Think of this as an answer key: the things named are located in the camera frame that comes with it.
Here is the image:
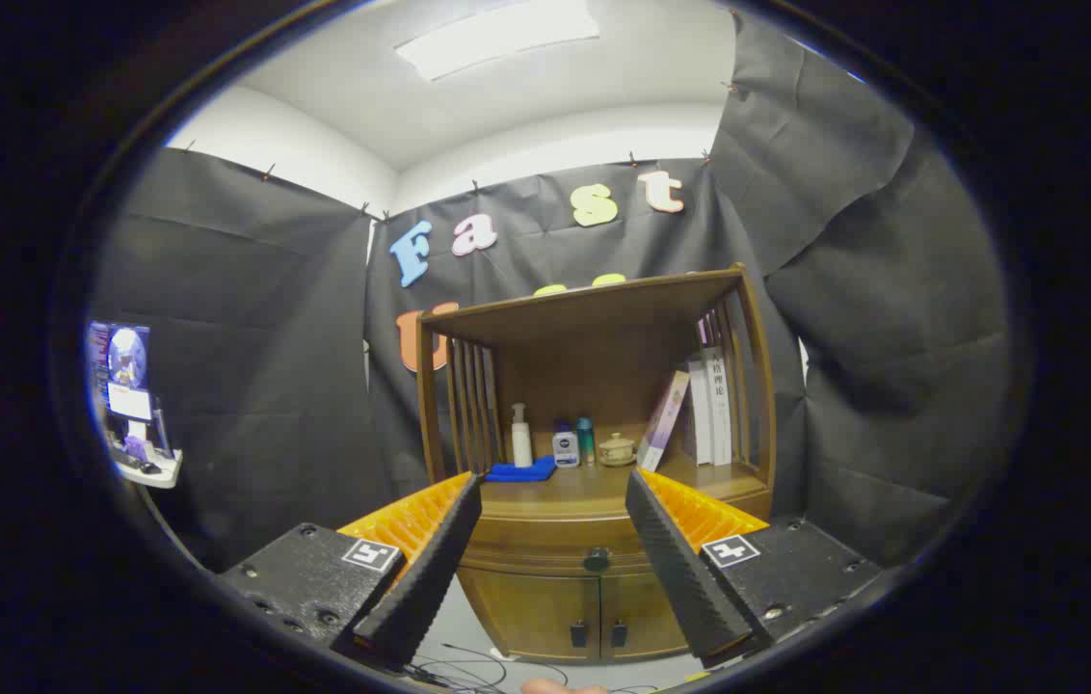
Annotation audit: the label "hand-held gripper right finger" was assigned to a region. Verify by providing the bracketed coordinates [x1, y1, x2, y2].
[625, 468, 884, 668]

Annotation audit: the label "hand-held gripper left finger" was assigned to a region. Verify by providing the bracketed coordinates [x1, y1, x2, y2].
[216, 472, 484, 671]

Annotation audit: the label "wooden drawer with black knob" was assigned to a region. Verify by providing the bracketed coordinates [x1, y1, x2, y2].
[457, 514, 667, 579]

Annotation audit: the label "wooden cabinet door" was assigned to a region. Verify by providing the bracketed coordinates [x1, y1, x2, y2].
[459, 569, 601, 661]
[600, 571, 691, 659]

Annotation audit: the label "wooden countertop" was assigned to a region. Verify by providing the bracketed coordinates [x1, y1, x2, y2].
[478, 453, 768, 517]

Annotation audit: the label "wooden cabinet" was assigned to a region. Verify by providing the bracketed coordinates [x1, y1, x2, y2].
[415, 265, 778, 664]

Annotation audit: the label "blue folded cloth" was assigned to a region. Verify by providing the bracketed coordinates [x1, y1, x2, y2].
[485, 455, 558, 484]

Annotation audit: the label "purple and white book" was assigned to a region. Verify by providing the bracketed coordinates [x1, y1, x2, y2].
[635, 369, 691, 473]

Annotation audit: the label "white pump bottle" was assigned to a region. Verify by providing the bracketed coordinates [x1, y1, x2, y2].
[510, 403, 534, 469]

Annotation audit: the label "thick white book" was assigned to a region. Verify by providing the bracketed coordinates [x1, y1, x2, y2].
[705, 349, 732, 467]

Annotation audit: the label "white side table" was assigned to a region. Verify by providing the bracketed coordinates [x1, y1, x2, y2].
[112, 448, 183, 490]

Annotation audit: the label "ceiling light panel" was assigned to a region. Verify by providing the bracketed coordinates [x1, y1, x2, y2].
[394, 0, 601, 82]

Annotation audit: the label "black floor cables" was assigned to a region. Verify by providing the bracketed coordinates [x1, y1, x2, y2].
[406, 641, 662, 694]

